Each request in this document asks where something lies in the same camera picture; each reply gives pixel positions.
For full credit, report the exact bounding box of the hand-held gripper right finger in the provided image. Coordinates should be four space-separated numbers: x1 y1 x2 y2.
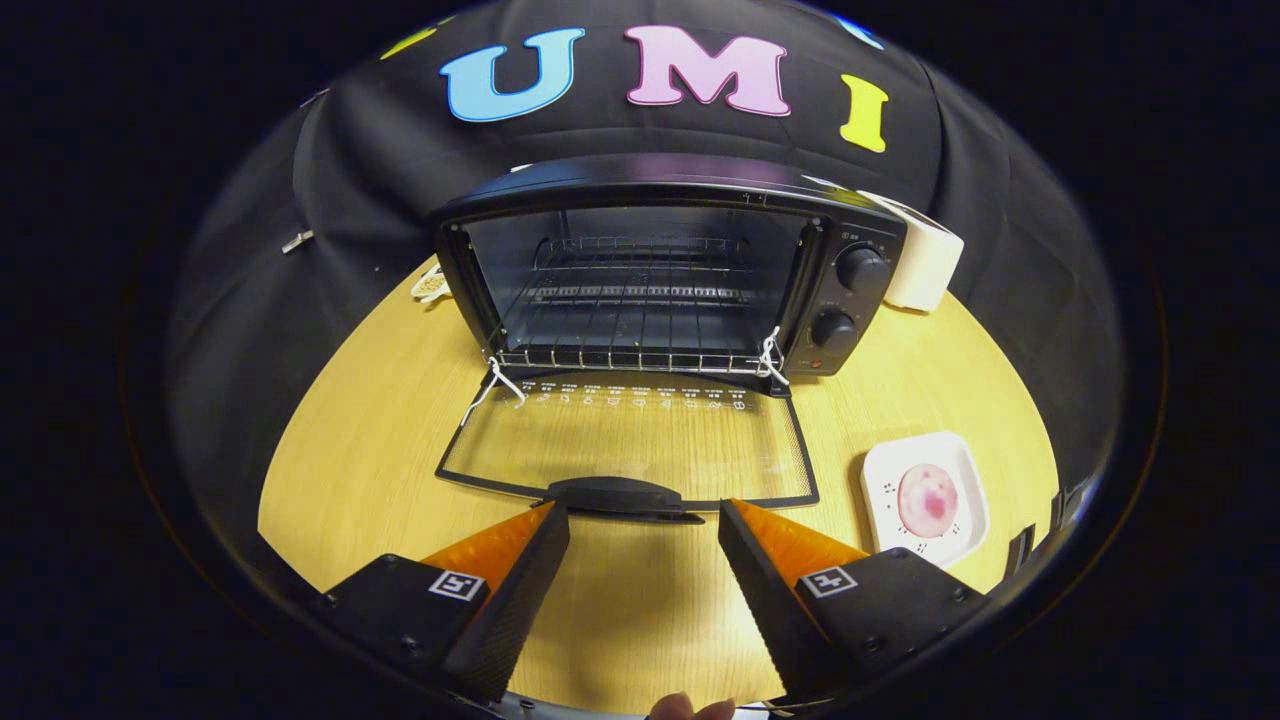
718 498 993 699

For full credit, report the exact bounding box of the metal wire oven rack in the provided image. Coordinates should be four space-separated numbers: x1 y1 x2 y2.
495 236 786 376

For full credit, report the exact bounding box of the white toaster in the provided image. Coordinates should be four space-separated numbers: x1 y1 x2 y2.
858 190 966 313

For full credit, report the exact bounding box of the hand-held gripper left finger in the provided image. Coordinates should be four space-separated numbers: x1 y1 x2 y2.
310 500 572 703

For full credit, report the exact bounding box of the white square plate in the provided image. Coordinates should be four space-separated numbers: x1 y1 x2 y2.
861 431 991 569

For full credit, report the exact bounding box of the white string tie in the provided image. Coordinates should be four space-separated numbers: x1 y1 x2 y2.
460 355 528 426
757 327 791 388

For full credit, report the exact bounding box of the black toaster oven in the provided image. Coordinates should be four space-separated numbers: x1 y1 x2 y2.
432 153 909 526

